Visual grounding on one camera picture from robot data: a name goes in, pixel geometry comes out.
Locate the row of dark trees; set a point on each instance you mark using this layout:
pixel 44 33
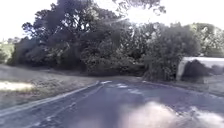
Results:
pixel 100 43

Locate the grey asphalt road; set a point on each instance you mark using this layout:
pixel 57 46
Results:
pixel 100 103

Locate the dry grass slope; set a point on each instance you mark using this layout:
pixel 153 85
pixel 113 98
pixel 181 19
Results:
pixel 40 83

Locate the dark bush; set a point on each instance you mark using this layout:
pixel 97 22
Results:
pixel 195 70

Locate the dry grass verge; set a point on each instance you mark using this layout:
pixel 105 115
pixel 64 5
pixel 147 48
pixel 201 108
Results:
pixel 200 85

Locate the pale wall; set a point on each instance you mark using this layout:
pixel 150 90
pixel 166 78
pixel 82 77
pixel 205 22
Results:
pixel 206 62

